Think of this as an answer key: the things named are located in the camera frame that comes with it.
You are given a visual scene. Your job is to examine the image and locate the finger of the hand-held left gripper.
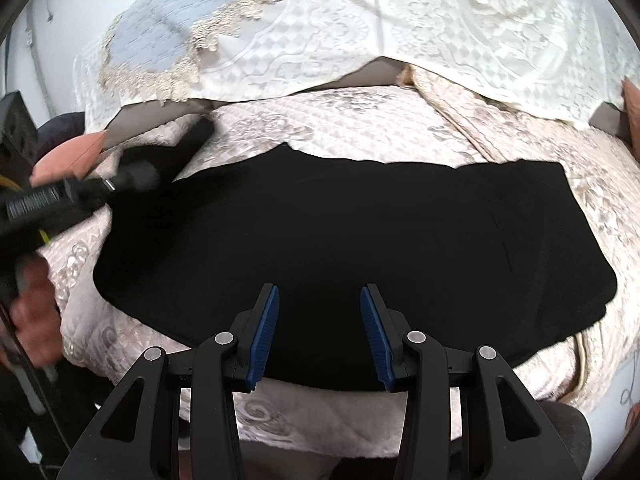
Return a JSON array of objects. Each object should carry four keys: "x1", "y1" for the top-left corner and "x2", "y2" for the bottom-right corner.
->
[{"x1": 102, "y1": 119, "x2": 217, "y2": 195}]

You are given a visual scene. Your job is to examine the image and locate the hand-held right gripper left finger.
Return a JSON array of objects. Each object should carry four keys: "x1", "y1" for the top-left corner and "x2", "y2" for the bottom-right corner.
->
[{"x1": 56, "y1": 282, "x2": 281, "y2": 480}]

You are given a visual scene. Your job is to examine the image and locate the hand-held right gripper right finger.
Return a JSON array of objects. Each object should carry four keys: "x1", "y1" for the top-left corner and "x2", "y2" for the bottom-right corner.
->
[{"x1": 360, "y1": 282, "x2": 583, "y2": 480}]

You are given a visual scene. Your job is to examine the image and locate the black pants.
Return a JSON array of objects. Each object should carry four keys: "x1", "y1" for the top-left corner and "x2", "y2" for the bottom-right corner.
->
[{"x1": 93, "y1": 142, "x2": 621, "y2": 393}]

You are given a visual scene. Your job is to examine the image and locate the person's left hand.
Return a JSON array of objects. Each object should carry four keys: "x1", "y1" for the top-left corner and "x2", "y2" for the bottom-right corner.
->
[{"x1": 9, "y1": 254, "x2": 63, "y2": 367}]

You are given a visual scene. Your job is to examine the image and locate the pink pillow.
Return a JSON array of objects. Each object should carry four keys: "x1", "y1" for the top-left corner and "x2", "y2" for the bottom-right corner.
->
[
  {"x1": 30, "y1": 130, "x2": 111, "y2": 186},
  {"x1": 620, "y1": 76, "x2": 640, "y2": 133}
]

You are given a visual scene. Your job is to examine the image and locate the black case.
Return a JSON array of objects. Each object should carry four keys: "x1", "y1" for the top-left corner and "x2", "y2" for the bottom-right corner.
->
[{"x1": 0, "y1": 91, "x2": 40, "y2": 181}]

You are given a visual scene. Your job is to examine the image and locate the blue-grey quilted lace-trimmed pillow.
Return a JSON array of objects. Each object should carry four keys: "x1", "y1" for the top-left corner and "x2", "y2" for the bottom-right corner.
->
[{"x1": 100, "y1": 0, "x2": 296, "y2": 106}]

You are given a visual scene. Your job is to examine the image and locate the pink quilted bedspread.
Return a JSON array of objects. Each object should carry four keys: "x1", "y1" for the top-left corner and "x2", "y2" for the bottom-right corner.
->
[{"x1": 40, "y1": 67, "x2": 640, "y2": 461}]

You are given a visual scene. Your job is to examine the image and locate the white lace cover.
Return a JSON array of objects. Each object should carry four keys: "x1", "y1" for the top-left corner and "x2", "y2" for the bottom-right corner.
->
[{"x1": 72, "y1": 0, "x2": 640, "y2": 133}]

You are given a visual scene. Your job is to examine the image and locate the white wall cable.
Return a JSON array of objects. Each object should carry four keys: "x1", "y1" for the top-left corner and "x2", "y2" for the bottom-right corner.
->
[{"x1": 25, "y1": 0, "x2": 58, "y2": 116}]

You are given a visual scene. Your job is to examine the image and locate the grey cable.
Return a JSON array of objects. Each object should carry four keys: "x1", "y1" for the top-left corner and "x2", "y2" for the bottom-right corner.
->
[{"x1": 619, "y1": 382, "x2": 640, "y2": 433}]

